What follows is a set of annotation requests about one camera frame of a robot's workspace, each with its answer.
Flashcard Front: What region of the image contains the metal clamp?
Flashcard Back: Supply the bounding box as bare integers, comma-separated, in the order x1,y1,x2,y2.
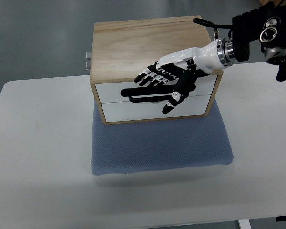
85,61,91,70
85,51,92,60

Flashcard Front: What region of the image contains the metal clamp upper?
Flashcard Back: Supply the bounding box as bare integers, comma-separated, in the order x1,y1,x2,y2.
85,51,92,60

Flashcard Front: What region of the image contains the white bottom drawer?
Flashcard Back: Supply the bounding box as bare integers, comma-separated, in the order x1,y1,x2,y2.
102,95,210,122

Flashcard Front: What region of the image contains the white top drawer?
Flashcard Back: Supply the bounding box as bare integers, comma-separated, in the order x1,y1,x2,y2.
95,75,217,104

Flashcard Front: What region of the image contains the black drawer handle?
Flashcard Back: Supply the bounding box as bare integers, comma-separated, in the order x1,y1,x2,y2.
120,84,175,103

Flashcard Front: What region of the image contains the white drawer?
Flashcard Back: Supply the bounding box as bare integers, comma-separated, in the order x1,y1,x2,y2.
102,95,210,122
95,75,217,104

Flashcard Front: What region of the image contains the metal clamp lower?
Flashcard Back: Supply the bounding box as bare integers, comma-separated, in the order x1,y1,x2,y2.
85,61,91,70

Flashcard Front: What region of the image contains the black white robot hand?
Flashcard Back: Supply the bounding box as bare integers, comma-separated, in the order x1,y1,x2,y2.
134,38,235,115

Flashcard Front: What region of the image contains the blue mesh mat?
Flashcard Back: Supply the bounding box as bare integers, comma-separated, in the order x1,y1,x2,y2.
91,103,234,176

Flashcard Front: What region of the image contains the wooden drawer cabinet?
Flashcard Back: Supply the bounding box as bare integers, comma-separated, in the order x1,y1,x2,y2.
90,16,223,125

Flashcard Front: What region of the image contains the white table leg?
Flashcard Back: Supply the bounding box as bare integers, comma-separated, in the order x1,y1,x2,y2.
238,219,252,229

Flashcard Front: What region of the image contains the black cable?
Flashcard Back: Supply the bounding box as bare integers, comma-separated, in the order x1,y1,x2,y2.
192,18,234,39

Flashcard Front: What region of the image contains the black table control panel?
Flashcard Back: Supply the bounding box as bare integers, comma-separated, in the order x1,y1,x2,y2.
275,216,286,222

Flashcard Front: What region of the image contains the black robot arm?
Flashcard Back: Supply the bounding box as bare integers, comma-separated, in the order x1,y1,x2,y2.
231,0,286,82

